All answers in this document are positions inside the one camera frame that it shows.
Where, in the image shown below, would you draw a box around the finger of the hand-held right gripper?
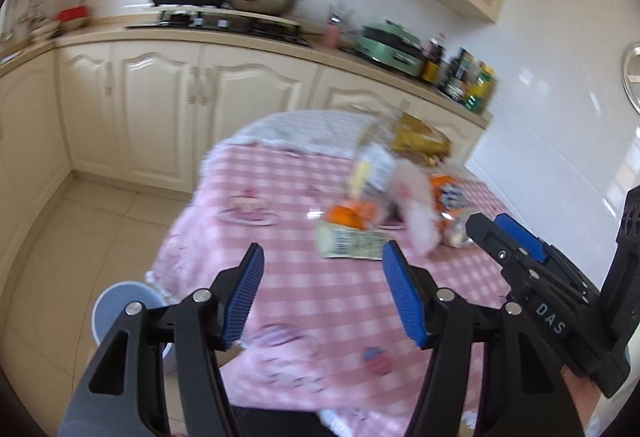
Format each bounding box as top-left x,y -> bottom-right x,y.
495,214 -> 588,290
466,213 -> 548,303

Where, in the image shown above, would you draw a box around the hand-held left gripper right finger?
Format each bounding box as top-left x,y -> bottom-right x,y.
382,239 -> 586,437

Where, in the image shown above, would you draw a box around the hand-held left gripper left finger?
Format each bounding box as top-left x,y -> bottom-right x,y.
59,243 -> 265,437

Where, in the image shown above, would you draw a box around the orange snack packet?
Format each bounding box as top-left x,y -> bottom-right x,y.
430,173 -> 476,248

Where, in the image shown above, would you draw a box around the pink white plastic bag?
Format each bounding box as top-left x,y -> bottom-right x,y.
387,160 -> 441,253

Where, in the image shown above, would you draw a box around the green white wrapper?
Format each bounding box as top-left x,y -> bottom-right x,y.
315,222 -> 401,261

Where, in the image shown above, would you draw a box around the gold snack bag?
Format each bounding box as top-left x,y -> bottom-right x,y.
390,112 -> 453,165

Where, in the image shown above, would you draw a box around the blue plastic bin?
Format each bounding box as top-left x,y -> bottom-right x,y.
91,281 -> 173,375

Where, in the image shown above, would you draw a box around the clear plastic bottle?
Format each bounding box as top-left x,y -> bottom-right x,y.
347,117 -> 401,198

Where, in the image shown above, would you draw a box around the person's right forearm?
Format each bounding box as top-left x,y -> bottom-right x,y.
561,364 -> 601,437

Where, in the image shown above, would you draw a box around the round table pink checked cloth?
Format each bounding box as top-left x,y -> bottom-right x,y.
145,137 -> 518,423

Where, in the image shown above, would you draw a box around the green plastic bottle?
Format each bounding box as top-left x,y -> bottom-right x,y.
465,64 -> 497,114

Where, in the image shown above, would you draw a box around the dark glass bottle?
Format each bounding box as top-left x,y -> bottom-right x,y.
447,52 -> 473,103
440,48 -> 463,95

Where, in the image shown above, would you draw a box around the large soy sauce bottle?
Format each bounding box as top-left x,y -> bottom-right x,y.
420,34 -> 447,84

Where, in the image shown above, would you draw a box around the white lace cloth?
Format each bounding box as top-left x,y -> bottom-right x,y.
232,110 -> 473,178

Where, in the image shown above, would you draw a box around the round steel steamer plate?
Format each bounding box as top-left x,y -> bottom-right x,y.
621,43 -> 640,113

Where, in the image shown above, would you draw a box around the cream lower kitchen cabinets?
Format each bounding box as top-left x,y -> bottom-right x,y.
0,24 -> 493,278

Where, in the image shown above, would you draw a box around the green electric grill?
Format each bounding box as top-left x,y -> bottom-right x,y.
353,20 -> 426,77

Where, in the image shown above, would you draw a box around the black glass gas hob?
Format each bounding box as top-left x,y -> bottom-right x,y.
125,12 -> 313,49

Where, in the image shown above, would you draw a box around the black induction cooker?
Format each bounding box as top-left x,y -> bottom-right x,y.
147,0 -> 231,9

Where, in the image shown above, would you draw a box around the red plastic box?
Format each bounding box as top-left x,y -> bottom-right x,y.
57,6 -> 91,23

